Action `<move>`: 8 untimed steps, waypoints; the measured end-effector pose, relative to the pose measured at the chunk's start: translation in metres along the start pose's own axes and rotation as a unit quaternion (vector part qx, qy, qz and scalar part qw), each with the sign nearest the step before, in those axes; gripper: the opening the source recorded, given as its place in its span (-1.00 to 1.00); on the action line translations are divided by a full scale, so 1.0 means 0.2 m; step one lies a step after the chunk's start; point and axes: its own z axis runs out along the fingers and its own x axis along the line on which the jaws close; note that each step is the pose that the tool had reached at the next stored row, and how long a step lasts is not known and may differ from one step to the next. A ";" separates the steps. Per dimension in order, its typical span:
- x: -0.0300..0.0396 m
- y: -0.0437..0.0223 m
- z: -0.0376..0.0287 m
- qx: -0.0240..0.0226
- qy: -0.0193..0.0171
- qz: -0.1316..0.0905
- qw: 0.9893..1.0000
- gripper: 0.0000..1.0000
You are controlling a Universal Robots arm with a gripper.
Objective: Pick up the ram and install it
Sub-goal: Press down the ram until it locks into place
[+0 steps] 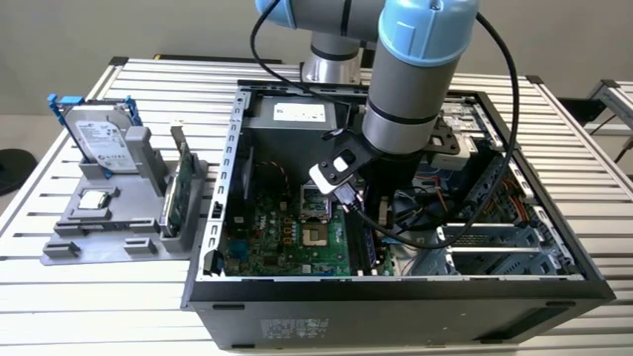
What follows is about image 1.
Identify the black RAM slot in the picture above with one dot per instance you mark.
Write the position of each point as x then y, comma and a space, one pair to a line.
359, 244
352, 244

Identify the aluminium side table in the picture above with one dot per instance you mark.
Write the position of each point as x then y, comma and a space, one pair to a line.
616, 94

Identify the green motherboard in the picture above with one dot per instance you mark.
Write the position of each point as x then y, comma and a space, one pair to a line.
267, 222

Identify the green graphics card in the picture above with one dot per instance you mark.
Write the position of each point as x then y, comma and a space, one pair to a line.
184, 170

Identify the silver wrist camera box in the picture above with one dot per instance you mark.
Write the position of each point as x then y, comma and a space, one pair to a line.
447, 160

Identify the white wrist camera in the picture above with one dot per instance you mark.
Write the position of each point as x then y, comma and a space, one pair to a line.
328, 178

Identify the black PC case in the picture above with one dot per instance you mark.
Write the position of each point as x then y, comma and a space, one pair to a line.
345, 322

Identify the silver CPU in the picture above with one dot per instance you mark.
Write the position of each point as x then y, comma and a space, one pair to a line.
94, 201

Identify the blue SATA connector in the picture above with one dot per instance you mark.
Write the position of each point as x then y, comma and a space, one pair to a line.
393, 242

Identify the black round floor object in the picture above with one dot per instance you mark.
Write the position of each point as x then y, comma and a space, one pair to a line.
15, 167

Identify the CPU socket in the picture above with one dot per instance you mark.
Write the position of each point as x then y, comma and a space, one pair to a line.
315, 234

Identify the metal disk bay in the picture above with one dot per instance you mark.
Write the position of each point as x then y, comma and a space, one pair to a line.
495, 249

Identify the metal drive cage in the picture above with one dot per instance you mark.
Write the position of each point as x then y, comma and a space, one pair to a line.
475, 111

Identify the grey part rack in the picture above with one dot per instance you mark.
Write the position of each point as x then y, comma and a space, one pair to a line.
128, 207

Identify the grey power supply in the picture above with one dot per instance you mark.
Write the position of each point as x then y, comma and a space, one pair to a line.
287, 148

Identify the hard disk in blue carrier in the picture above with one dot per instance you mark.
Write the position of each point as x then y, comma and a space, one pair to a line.
99, 137

